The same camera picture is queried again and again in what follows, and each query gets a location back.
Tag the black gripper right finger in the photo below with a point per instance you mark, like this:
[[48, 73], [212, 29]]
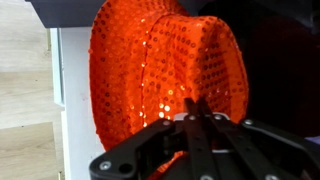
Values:
[[260, 153]]

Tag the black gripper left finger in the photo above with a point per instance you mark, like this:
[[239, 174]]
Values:
[[150, 153]]

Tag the orange sequin hat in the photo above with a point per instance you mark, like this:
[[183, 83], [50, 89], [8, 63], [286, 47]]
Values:
[[150, 66]]

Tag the black flat screen television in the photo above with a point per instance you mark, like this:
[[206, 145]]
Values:
[[283, 83]]

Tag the white tv cabinet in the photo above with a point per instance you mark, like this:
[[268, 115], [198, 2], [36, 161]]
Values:
[[78, 100]]

